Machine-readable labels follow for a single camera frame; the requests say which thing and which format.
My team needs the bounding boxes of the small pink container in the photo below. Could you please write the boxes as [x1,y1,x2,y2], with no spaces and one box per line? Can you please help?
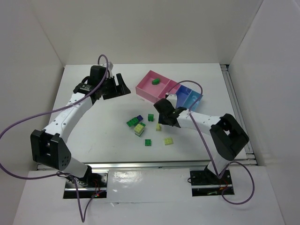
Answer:
[157,80,181,101]

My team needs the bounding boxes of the green square lego brick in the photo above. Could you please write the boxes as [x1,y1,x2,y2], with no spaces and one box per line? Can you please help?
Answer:
[148,114,154,122]

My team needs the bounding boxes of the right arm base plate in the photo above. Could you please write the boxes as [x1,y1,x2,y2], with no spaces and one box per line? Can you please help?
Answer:
[187,170,234,197]

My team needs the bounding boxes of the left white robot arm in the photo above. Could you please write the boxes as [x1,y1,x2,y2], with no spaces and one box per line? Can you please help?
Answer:
[30,62,131,187]

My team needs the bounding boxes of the purple lego brick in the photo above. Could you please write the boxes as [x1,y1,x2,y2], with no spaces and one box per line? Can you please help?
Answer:
[136,115,143,122]

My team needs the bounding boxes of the small yellow lego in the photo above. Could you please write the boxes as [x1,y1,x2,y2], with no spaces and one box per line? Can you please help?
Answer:
[156,124,161,131]

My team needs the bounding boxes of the long green lego brick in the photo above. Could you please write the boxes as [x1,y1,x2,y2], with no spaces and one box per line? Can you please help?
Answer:
[126,117,139,127]

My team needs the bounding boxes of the green lego front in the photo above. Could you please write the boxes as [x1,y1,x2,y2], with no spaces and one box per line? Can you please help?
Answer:
[144,139,152,147]

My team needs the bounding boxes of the yellow green stacked legos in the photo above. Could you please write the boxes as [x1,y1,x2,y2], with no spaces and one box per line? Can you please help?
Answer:
[134,123,146,137]

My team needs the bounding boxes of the aluminium rail front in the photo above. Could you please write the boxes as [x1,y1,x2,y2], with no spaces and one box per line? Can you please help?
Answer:
[37,159,237,171]

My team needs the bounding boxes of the light blue container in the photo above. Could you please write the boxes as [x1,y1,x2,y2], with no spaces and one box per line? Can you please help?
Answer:
[187,90,203,111]

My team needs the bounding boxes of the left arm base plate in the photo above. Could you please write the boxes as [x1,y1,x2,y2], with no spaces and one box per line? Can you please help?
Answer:
[63,171,108,199]

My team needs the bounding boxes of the aluminium rail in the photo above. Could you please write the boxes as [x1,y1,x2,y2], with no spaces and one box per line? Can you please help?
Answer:
[220,64,257,164]
[37,159,237,171]

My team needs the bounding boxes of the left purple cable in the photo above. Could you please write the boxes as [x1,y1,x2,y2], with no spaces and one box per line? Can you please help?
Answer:
[0,54,111,223]

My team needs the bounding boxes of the aluminium rail right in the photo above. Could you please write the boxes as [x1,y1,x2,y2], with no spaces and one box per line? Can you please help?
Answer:
[220,64,257,164]

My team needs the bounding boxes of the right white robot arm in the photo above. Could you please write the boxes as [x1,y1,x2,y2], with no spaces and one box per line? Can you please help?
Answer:
[154,98,249,178]

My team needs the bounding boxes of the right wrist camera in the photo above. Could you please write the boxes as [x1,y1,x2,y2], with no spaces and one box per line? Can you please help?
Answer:
[165,93,177,108]

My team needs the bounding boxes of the yellow lego front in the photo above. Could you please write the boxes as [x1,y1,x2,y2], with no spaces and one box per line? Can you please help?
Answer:
[164,137,173,146]

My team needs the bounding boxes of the green lego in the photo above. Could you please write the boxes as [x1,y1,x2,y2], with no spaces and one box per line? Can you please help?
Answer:
[151,78,160,85]
[144,139,152,147]

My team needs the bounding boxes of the large pink container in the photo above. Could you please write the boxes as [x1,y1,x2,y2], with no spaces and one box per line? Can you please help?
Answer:
[135,70,170,103]

